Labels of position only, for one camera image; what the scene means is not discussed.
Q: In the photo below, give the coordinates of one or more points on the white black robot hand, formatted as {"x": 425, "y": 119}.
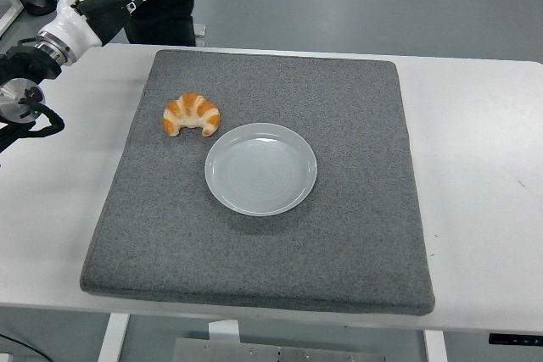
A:
{"x": 70, "y": 23}

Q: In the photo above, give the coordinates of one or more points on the golden croissant bread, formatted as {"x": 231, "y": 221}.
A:
{"x": 191, "y": 109}

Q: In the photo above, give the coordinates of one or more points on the round grey plate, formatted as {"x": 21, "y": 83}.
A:
{"x": 261, "y": 171}

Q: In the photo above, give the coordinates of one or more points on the person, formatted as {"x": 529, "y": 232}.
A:
{"x": 169, "y": 1}

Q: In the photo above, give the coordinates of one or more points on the small clear floor socket box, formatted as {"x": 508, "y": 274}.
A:
{"x": 200, "y": 30}

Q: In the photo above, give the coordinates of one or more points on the white table leg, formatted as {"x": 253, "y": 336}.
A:
{"x": 434, "y": 347}
{"x": 113, "y": 338}

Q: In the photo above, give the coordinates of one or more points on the grey felt mat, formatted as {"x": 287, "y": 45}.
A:
{"x": 297, "y": 252}

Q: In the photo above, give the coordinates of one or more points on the white paper label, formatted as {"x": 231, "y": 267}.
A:
{"x": 222, "y": 330}

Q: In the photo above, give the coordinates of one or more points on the black table control panel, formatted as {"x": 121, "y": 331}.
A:
{"x": 515, "y": 339}

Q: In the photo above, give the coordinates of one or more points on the white frame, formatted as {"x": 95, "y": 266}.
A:
{"x": 13, "y": 8}

